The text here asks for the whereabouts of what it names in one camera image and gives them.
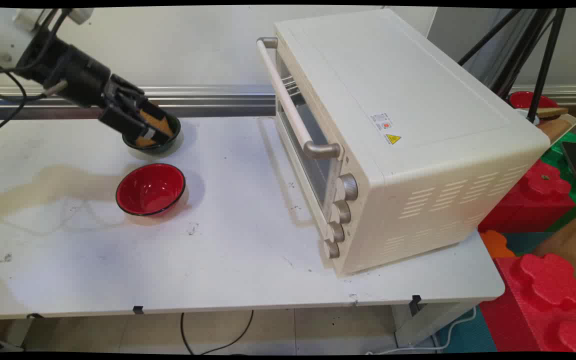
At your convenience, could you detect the orange-brown sponge piece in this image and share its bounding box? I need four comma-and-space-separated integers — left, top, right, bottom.
135, 107, 175, 147

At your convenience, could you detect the white cable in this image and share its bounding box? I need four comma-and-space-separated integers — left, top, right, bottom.
367, 305, 479, 356

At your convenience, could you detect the large silver oven knob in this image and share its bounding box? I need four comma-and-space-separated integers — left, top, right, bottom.
338, 173, 359, 201

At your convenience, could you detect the teal puzzle mat piece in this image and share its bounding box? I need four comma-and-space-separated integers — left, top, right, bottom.
500, 231, 560, 256

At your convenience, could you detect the cream oven door handle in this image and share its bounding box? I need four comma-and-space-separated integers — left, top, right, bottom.
256, 36, 343, 161

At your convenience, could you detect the cream toaster oven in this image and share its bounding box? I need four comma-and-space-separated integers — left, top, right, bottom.
256, 7, 551, 277

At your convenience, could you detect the black floor cable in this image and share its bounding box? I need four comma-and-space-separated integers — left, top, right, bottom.
180, 310, 255, 356

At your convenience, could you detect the aluminium rail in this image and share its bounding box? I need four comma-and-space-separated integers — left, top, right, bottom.
0, 85, 576, 121

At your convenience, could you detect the white table leg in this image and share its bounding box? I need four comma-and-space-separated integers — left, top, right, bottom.
392, 300, 475, 349

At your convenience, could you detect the white tray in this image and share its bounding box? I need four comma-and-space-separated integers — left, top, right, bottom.
518, 107, 576, 147

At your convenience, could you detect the blue floor mat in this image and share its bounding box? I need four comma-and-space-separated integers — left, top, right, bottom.
437, 307, 499, 354

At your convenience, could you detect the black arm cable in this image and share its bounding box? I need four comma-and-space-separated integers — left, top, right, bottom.
0, 9, 75, 141

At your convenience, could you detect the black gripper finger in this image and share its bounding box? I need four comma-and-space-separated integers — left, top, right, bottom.
98, 106, 158, 147
112, 75, 182, 135

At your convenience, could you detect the black tripod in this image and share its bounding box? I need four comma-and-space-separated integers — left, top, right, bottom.
458, 7, 567, 124

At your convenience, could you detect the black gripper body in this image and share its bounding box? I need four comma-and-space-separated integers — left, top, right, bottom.
17, 34, 145, 109

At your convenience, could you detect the red bowl with black rim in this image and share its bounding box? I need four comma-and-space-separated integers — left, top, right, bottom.
115, 163, 187, 217

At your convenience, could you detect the orange puzzle mat piece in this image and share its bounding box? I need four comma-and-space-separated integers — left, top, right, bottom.
479, 230, 517, 259

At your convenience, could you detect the plain red bowl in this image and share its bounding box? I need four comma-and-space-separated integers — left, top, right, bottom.
509, 91, 559, 111

